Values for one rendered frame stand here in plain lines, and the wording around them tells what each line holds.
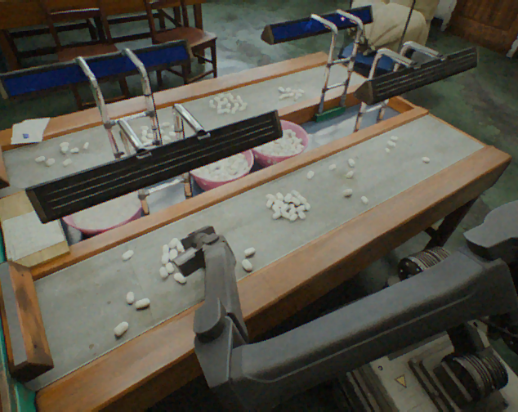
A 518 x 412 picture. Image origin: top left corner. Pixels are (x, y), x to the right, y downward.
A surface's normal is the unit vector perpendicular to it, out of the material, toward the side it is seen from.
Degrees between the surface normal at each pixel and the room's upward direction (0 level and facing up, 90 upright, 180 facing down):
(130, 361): 0
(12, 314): 0
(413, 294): 38
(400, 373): 0
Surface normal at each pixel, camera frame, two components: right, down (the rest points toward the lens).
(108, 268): 0.04, -0.69
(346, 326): -0.44, -0.84
